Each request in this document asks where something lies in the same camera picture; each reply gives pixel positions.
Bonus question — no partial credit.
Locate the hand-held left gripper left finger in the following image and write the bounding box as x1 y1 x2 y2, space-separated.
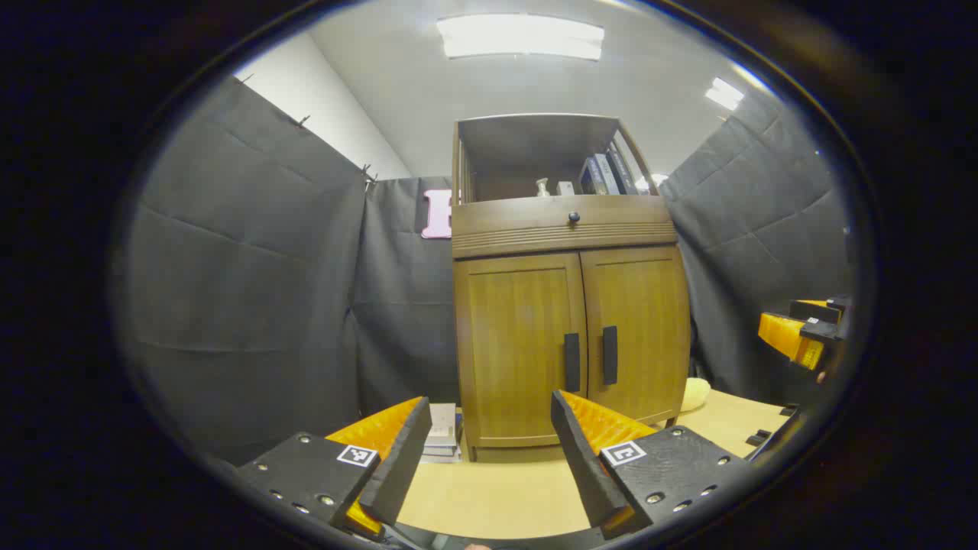
233 396 433 539

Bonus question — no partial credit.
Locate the wooden double-door shoe cabinet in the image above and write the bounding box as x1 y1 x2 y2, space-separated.
451 113 692 464

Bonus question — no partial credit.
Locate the light grey upright book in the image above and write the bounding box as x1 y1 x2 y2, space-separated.
594 153 621 196

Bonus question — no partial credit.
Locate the pale yellow round object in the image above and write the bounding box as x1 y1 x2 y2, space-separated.
680 377 712 413

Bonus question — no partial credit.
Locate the wooden cabinet drawer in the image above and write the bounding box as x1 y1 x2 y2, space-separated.
452 195 679 257

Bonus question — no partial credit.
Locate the small ceiling light panel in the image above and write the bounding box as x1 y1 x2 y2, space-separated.
704 76 745 111

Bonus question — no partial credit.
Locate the large ceiling light panel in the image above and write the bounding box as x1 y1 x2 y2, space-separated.
437 14 605 61

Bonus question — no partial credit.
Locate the wooden shoe cabinet door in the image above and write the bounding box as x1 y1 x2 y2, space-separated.
456 254 588 448
581 246 691 425

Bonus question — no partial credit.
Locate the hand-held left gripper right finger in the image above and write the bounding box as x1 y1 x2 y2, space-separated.
550 390 753 539

